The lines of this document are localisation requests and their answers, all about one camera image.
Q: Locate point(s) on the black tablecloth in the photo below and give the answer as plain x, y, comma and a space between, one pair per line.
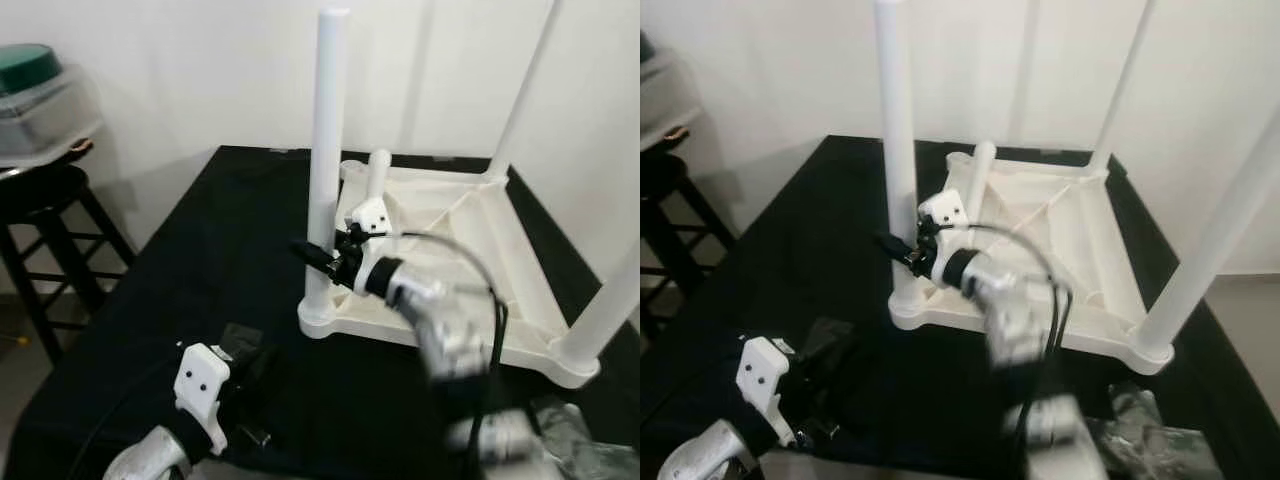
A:
150, 270
780, 260

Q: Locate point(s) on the green lid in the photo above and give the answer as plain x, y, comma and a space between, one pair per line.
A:
645, 48
25, 65

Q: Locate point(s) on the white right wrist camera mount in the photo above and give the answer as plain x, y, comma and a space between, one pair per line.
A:
945, 208
370, 215

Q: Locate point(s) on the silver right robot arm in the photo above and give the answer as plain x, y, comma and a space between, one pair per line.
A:
450, 340
1015, 330

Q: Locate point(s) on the black round stool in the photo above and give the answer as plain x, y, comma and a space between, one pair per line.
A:
660, 175
40, 190

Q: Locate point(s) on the clear plastic storage box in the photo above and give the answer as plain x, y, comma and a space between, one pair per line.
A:
665, 100
45, 115

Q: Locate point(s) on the white plastic children table top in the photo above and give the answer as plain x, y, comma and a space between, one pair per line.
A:
1070, 240
470, 250

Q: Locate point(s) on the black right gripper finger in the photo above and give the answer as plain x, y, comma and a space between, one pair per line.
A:
893, 248
312, 256

